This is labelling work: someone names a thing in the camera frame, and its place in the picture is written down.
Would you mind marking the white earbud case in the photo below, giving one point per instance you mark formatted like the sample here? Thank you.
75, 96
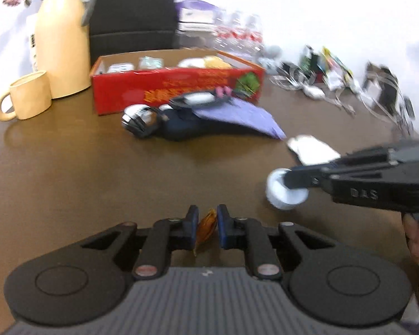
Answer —
314, 93

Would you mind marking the red cardboard box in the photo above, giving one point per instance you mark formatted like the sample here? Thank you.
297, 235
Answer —
160, 89

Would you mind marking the shiny silver gadget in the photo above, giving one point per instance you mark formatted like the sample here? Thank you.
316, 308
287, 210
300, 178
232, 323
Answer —
138, 118

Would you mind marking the black power adapter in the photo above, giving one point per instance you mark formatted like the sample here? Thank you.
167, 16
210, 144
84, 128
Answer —
291, 68

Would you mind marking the colourful snack packets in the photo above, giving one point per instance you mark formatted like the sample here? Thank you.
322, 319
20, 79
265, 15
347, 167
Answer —
335, 66

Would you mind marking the flat white box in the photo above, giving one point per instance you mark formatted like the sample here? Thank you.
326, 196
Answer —
195, 17

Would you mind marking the black paper bag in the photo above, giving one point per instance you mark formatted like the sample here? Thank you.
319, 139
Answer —
132, 17

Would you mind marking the orange candy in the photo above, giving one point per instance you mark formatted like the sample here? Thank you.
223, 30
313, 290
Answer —
206, 228

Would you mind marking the white oval case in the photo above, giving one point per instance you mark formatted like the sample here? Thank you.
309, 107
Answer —
197, 98

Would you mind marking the white and yellow plush toy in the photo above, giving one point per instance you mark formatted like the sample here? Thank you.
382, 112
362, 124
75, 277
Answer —
206, 62

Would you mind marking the white round jar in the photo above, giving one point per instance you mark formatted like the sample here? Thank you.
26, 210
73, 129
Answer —
286, 195

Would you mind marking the green sanitizer bottle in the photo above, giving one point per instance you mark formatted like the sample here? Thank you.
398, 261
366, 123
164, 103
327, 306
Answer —
307, 59

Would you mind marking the white striped packet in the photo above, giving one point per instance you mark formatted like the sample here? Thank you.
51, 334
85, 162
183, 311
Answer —
312, 150

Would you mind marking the yellow ceramic mug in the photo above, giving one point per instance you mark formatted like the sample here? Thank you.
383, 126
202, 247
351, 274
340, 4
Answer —
29, 94

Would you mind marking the teal glitter packet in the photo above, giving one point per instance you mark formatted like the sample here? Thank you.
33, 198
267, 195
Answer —
151, 62

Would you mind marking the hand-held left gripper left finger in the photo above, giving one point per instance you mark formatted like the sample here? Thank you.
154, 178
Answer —
192, 225

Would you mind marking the purple cloth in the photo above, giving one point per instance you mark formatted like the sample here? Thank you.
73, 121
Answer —
251, 118

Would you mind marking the white tissue packet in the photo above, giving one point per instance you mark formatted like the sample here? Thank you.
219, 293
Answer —
121, 68

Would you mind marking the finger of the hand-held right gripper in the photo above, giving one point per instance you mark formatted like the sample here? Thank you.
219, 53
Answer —
302, 178
365, 155

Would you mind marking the navy zip pouch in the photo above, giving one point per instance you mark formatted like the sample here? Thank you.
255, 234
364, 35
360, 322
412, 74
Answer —
192, 129

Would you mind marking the yellow thermos jug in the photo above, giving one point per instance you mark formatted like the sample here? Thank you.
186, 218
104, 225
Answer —
61, 45

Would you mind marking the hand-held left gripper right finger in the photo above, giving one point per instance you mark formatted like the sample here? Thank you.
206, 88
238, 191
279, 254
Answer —
223, 228

